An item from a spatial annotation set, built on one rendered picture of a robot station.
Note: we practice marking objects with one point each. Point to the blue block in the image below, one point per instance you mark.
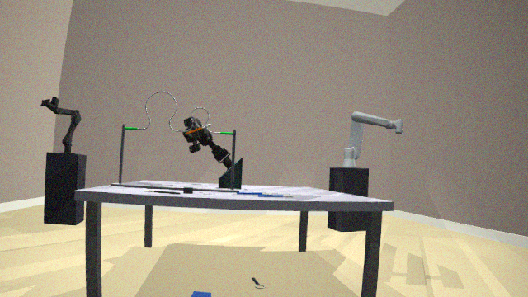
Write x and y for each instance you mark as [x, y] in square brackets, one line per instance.
[200, 294]

